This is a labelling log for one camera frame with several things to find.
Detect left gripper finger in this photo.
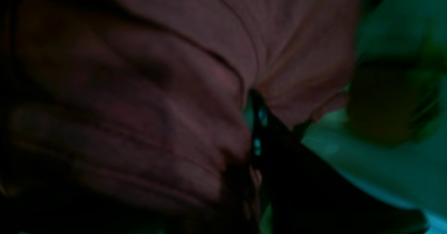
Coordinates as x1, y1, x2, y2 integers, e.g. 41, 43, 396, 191
250, 90, 429, 234

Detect red long-sleeve T-shirt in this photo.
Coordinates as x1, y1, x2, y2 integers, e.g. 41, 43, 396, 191
1, 0, 361, 218

